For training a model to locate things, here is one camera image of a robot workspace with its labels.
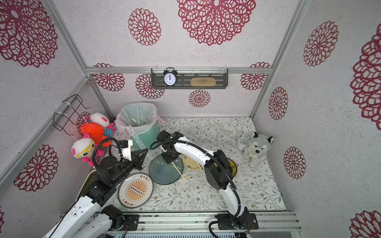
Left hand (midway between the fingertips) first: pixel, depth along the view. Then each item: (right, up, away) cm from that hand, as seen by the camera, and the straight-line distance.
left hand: (148, 150), depth 72 cm
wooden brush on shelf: (+29, +40, +18) cm, 52 cm away
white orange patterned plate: (-11, -24, +11) cm, 28 cm away
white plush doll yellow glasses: (-37, +1, +8) cm, 38 cm away
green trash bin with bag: (-11, +19, +28) cm, 36 cm away
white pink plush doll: (-36, +11, +31) cm, 49 cm away
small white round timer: (+56, +1, +29) cm, 63 cm away
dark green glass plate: (+5, -16, +16) cm, 23 cm away
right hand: (+8, -6, +16) cm, 18 cm away
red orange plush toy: (-37, +10, +18) cm, 42 cm away
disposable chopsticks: (+14, -13, +13) cm, 23 cm away
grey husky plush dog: (+58, -1, +11) cm, 59 cm away
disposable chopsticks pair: (+18, -18, +17) cm, 31 cm away
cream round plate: (+21, -11, +20) cm, 31 cm away
